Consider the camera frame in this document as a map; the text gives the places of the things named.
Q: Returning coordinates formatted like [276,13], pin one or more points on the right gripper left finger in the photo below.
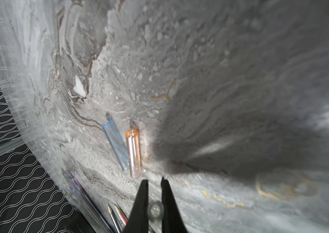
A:
[138,219]

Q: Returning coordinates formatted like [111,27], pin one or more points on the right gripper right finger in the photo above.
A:
[172,221]

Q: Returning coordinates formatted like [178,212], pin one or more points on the red pencil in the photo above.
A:
[121,214]

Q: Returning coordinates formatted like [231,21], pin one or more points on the bundle of coloured pencils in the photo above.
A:
[81,195]

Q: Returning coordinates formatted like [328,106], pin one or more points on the orange clear pencil cap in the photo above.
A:
[134,155]

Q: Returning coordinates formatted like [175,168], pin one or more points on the blue clear pencil cap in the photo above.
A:
[116,143]

